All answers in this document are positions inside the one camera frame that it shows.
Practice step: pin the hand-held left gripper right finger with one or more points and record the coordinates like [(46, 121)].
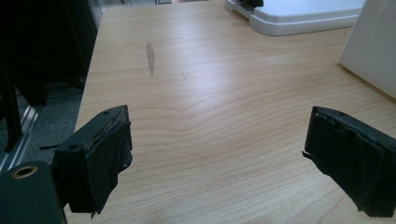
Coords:
[(351, 155)]

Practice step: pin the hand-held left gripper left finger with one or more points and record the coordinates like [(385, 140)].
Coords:
[(93, 158)]

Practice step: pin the white panel at right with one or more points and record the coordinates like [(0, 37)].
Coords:
[(373, 43)]

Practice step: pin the black metal stand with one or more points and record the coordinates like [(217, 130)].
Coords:
[(40, 46)]

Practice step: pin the white plastic tray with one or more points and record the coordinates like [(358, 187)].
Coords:
[(295, 15)]

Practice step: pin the small black object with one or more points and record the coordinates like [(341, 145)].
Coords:
[(253, 2)]

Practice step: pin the aluminium rail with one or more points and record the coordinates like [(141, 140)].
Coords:
[(18, 137)]

